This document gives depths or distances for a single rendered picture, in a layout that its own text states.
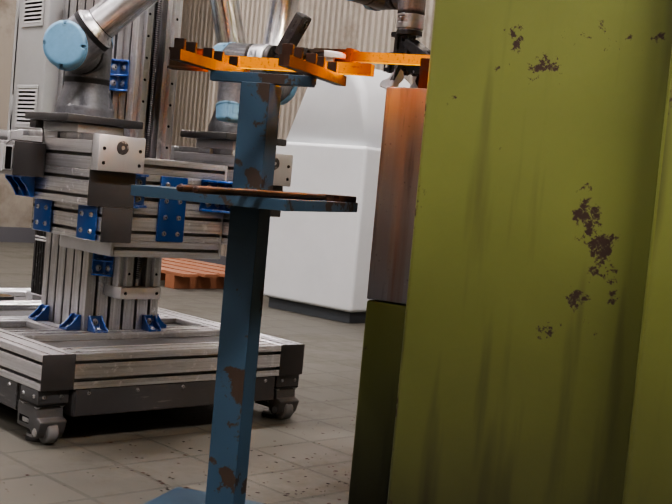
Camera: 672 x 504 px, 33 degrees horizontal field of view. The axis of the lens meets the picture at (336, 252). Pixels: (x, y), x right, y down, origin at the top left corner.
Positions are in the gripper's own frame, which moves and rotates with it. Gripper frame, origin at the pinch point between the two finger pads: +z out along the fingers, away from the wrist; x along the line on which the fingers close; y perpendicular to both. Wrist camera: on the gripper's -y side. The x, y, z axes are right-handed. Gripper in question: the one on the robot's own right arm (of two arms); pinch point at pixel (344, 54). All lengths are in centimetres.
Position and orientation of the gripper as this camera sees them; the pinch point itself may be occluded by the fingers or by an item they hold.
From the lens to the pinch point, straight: 266.5
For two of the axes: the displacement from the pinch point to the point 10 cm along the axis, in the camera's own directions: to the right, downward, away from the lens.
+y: -1.0, 9.9, 0.6
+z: 8.9, 1.2, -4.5
